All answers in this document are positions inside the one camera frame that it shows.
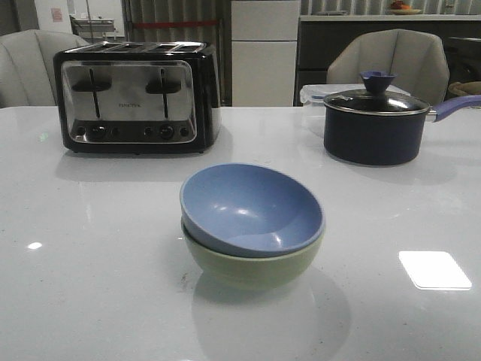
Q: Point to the dark blue saucepan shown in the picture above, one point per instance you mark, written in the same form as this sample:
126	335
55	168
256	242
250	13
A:
382	139

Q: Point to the blue bowl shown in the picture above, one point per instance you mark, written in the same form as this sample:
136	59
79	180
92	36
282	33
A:
249	211

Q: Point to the woven basket at right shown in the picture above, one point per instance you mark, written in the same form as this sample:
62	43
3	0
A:
464	89

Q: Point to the fruit bowl on counter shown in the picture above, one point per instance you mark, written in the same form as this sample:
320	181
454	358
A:
400	8

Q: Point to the beige chair on right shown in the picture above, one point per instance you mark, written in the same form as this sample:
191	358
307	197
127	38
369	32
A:
416	58

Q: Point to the beige chair on left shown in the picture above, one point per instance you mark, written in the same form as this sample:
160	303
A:
27	72

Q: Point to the glass lid with blue knob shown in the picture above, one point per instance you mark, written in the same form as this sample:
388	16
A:
375	98

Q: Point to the white cabinet in background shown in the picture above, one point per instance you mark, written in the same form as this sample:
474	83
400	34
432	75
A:
264	38

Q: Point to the clear plastic food container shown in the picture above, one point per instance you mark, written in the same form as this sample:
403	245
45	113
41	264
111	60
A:
313	94

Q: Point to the beige chair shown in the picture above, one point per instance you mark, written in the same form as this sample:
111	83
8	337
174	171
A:
416	58
27	72

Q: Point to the black chrome four-slot toaster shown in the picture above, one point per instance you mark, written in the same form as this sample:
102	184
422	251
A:
138	97

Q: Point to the green bowl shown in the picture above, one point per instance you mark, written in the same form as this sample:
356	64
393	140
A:
246	273

